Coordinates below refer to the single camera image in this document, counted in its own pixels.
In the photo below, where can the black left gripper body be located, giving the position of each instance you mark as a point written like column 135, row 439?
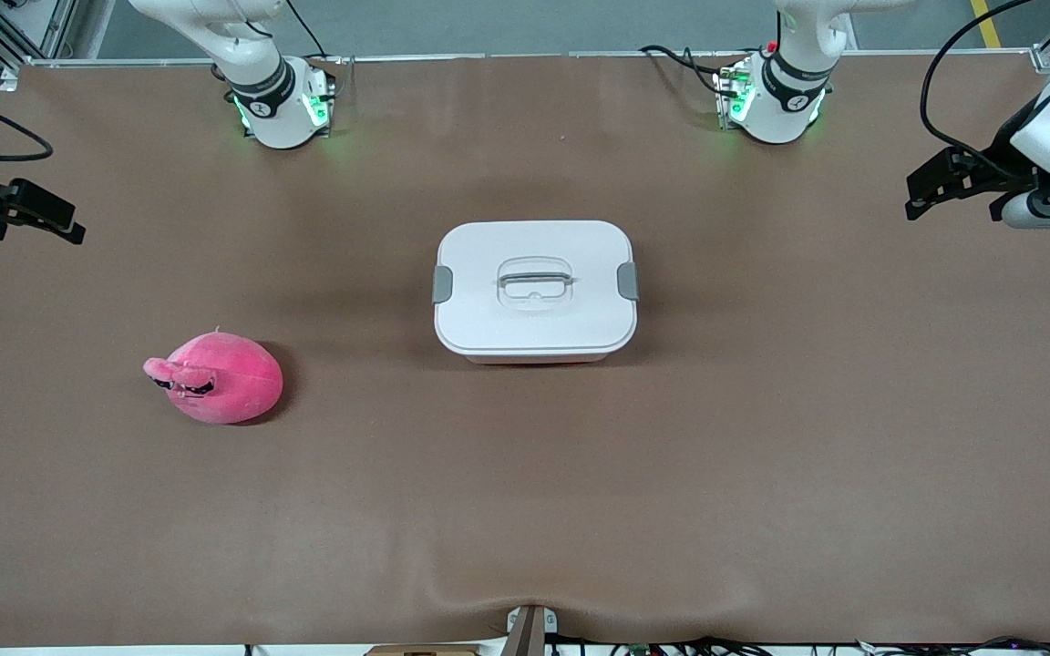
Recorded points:
column 1004, row 148

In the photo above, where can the pink plush toy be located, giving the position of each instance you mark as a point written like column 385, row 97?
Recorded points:
column 233, row 378

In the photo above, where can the white box lid grey latches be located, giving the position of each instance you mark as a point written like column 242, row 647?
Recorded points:
column 534, row 310

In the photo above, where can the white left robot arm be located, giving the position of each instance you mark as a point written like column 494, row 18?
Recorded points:
column 785, row 100

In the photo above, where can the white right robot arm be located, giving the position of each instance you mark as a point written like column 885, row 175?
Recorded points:
column 274, row 109

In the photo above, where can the pink translucent plastic box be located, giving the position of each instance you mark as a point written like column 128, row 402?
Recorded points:
column 534, row 360

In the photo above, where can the brown table mat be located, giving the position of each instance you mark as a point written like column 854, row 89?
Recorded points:
column 525, row 510

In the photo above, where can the grey bracket with brown bar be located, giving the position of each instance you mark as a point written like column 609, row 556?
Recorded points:
column 530, row 629

